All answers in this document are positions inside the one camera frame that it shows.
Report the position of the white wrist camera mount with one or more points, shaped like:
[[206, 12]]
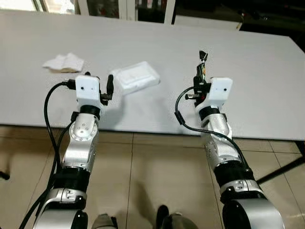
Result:
[[220, 89], [88, 88]]

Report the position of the white framed glass cabinet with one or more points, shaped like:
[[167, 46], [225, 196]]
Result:
[[128, 9]]

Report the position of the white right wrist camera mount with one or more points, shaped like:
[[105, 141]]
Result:
[[220, 89]]

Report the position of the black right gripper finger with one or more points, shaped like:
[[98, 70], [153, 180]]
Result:
[[203, 64]]

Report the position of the robot right leg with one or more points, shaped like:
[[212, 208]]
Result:
[[176, 220]]

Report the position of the robot leg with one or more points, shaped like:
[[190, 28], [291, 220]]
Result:
[[176, 220], [105, 222]]

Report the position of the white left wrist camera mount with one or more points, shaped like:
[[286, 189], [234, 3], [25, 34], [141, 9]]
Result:
[[88, 88]]

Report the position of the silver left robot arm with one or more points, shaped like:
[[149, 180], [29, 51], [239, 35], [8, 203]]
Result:
[[81, 143]]

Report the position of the white table black frame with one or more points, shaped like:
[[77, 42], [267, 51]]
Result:
[[238, 71]]

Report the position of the white tissue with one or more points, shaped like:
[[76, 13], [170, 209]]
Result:
[[64, 62]]

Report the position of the white plastic tissue packet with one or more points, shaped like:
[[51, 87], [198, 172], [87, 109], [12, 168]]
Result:
[[136, 76]]

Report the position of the robot left leg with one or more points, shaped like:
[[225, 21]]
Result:
[[105, 222]]

